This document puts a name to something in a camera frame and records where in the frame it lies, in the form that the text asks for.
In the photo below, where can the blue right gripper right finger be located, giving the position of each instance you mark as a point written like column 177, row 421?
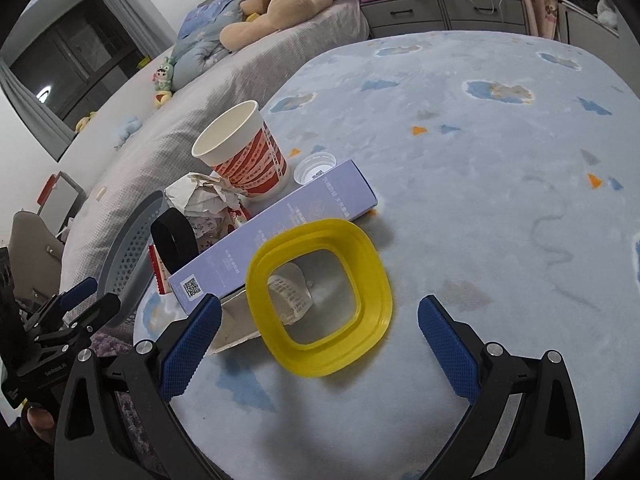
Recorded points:
column 455, row 346

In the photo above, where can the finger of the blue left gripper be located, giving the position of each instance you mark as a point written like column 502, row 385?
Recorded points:
column 98, row 314
column 76, row 295

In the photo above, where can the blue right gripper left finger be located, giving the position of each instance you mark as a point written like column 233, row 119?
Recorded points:
column 183, row 345

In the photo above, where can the grey perforated trash basket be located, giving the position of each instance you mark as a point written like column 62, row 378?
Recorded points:
column 127, row 271

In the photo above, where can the torn white carton box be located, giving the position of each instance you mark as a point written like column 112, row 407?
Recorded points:
column 237, row 324

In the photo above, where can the black round ring lid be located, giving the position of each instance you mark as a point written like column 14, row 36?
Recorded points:
column 174, row 240

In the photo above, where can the left hand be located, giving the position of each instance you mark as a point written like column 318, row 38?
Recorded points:
column 42, row 423

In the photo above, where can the red snack wrapper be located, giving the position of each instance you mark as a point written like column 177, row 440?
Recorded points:
column 161, row 274

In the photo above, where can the grey checkered bed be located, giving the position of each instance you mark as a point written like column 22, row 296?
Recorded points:
column 160, row 151

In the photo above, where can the crumpled white paper wrapper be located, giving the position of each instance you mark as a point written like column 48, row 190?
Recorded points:
column 213, row 208

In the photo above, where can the grey curtain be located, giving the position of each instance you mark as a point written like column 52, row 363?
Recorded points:
column 49, row 130

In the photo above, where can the yellow plush toy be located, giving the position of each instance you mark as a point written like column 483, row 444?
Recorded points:
column 82, row 122

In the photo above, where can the light blue plush toy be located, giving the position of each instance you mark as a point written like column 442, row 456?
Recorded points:
column 129, row 128

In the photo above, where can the light blue patterned table cloth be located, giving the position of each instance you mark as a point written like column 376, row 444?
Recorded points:
column 507, row 174

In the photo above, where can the red white paper cup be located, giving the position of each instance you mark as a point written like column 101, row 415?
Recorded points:
column 239, row 146

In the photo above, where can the dark window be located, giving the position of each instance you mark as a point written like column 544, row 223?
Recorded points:
column 79, row 61

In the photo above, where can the green doll toy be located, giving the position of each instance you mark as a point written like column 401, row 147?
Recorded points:
column 162, row 80

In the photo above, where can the white plastic bottle cap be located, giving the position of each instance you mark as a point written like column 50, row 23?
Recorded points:
column 313, row 166

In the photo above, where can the blue folded quilt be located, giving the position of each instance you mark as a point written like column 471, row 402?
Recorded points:
column 198, row 47

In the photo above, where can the grey drawer cabinet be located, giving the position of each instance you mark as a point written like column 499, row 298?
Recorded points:
column 401, row 17

